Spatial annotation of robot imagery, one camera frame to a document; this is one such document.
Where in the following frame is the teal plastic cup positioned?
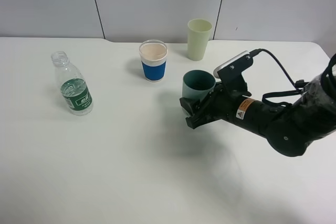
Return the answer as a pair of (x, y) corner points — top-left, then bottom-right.
(182, 70), (216, 100)

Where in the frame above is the clear water bottle green label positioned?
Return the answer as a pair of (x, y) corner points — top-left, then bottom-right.
(51, 51), (93, 116)

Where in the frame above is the light green plastic cup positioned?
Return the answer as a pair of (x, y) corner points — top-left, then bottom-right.
(187, 19), (212, 61)

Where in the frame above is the white cup blue sleeve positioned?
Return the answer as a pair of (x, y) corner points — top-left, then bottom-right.
(139, 40), (167, 82)

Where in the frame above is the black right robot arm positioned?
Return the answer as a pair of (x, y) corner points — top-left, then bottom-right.
(180, 49), (335, 157)

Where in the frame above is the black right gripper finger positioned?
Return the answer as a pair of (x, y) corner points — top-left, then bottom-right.
(180, 98), (207, 116)
(186, 112), (210, 129)

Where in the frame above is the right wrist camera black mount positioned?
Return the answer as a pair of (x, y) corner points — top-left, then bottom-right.
(213, 51), (254, 98)

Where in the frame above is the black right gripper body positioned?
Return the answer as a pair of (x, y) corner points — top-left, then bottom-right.
(199, 83), (252, 126)

